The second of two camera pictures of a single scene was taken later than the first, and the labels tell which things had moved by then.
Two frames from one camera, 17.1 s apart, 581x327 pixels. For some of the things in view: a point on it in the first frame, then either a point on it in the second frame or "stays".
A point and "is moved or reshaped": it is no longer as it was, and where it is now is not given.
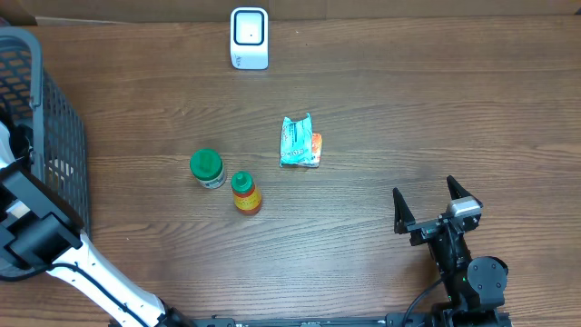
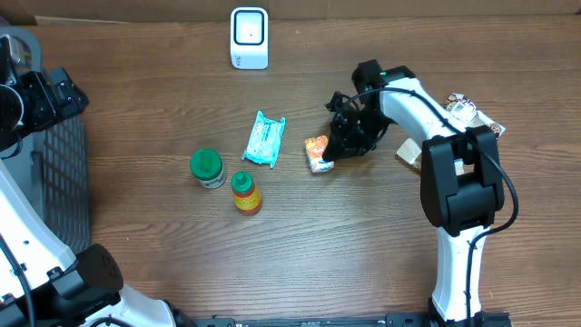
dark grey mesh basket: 59,166 stays
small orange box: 317,147 is moved or reshaped
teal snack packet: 296,142 → 264,141
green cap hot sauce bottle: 247,199 stays
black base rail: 390,320 stays
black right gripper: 406,223 → 340,140
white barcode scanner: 250,38 stays
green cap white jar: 207,166 stays
